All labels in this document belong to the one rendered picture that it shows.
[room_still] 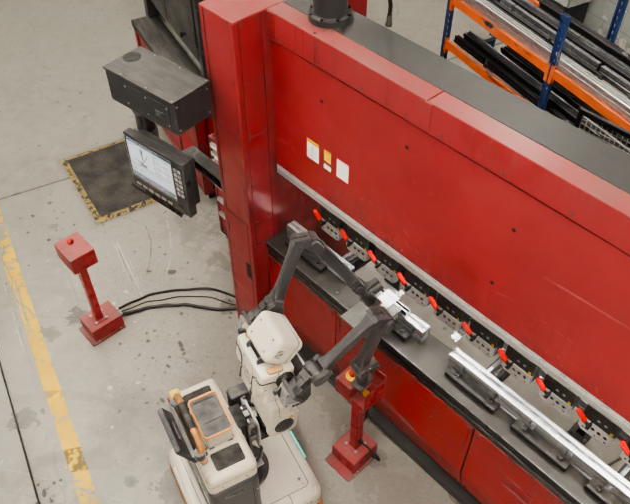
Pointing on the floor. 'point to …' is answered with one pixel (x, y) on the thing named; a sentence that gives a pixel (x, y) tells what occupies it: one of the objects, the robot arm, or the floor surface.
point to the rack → (537, 59)
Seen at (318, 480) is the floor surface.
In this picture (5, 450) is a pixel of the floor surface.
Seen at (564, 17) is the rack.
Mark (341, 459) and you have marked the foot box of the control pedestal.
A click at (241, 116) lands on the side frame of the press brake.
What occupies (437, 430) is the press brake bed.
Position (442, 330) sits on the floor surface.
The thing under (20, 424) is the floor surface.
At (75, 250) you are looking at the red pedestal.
